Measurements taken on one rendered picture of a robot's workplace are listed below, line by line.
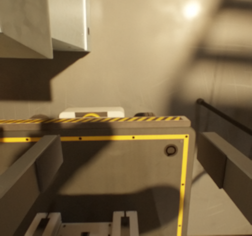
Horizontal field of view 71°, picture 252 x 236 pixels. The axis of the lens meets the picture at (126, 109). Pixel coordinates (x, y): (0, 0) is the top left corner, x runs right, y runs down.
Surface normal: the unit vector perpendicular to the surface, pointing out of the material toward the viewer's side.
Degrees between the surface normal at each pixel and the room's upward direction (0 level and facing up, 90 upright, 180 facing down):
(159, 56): 0
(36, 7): 68
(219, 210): 0
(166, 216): 0
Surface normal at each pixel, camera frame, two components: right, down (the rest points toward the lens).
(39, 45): 0.93, 0.12
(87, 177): 0.00, 0.25
